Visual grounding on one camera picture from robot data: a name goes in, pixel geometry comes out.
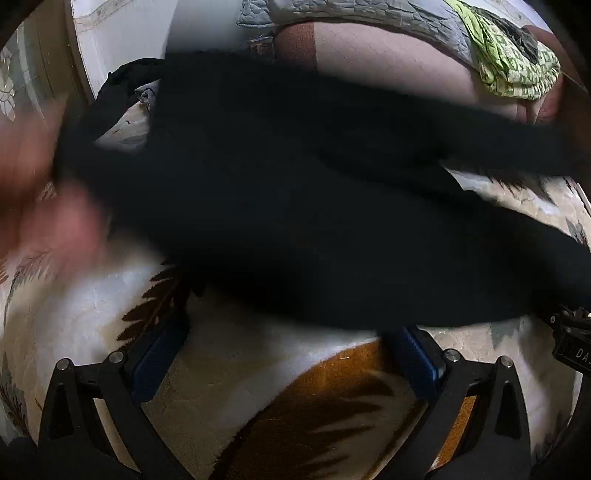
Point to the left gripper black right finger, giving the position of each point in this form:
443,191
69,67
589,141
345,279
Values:
475,423

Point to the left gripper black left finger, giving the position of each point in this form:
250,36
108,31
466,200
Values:
93,425

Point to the black pants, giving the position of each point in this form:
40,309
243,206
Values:
297,196

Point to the green patterned cloth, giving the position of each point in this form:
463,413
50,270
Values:
512,63

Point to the pink and maroon bolster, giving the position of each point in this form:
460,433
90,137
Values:
374,56

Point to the grey quilted pillow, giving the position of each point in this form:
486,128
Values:
431,20

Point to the black garment pile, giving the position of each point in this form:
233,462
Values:
118,94

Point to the wooden glass cabinet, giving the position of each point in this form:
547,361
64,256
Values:
40,59

